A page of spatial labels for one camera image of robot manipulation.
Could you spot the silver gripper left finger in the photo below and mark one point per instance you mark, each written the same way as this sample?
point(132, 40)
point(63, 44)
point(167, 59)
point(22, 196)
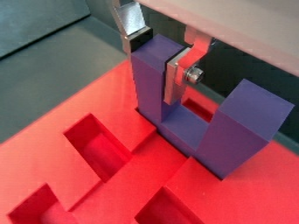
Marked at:
point(135, 32)

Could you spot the red board with slots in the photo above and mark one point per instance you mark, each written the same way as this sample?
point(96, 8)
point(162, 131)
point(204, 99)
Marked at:
point(91, 165)

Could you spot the purple U-shaped block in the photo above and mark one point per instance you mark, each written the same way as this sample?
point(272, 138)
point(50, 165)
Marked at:
point(243, 124)

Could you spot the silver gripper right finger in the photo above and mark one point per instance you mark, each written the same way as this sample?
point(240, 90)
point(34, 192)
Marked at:
point(180, 68)

